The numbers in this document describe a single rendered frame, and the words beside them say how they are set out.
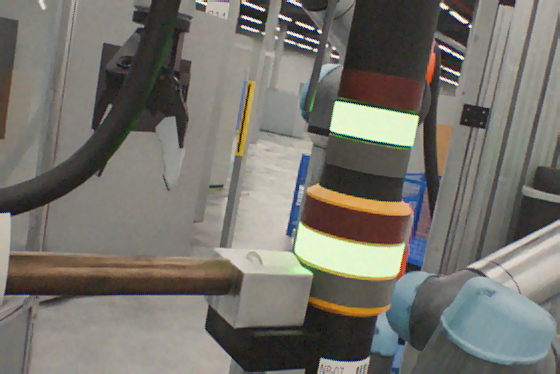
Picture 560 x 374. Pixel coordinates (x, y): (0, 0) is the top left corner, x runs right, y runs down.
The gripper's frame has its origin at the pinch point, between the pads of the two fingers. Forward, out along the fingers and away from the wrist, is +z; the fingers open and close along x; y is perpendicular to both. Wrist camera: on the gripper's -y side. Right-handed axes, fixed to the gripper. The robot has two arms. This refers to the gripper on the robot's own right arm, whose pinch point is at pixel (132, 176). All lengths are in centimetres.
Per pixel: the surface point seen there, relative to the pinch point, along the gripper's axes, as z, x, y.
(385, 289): -7, -27, -52
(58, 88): -5, 45, 76
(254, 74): -26, 63, 535
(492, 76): -30, -68, 129
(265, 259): -7, -22, -53
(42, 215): 28, 45, 76
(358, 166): -11, -25, -52
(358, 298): -6, -26, -53
